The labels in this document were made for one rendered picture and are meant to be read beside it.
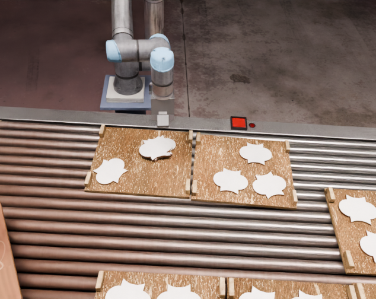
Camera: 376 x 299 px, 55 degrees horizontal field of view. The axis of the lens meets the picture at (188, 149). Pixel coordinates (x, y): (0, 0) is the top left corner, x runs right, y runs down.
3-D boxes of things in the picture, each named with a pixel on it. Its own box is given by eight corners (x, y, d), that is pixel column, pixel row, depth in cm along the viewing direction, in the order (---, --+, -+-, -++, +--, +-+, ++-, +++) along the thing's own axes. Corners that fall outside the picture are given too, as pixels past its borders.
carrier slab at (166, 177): (102, 129, 163) (102, 126, 162) (193, 134, 163) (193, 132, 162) (84, 192, 140) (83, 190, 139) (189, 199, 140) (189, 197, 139)
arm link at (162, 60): (172, 44, 119) (175, 59, 113) (172, 71, 127) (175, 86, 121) (149, 44, 118) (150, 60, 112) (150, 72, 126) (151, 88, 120)
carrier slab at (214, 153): (196, 136, 163) (196, 133, 162) (286, 143, 162) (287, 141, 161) (190, 200, 140) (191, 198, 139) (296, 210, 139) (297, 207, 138)
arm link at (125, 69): (114, 64, 184) (112, 40, 174) (141, 63, 186) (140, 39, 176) (114, 78, 176) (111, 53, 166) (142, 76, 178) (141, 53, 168)
